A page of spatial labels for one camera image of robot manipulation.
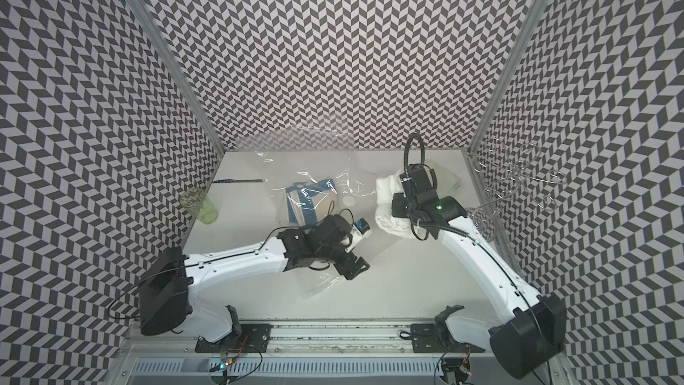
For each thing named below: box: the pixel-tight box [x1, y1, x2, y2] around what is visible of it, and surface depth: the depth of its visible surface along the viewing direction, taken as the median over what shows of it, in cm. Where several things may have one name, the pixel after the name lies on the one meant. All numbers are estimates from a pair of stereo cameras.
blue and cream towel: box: [285, 178, 338, 227], surface depth 98 cm
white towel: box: [374, 170, 417, 238], surface depth 77 cm
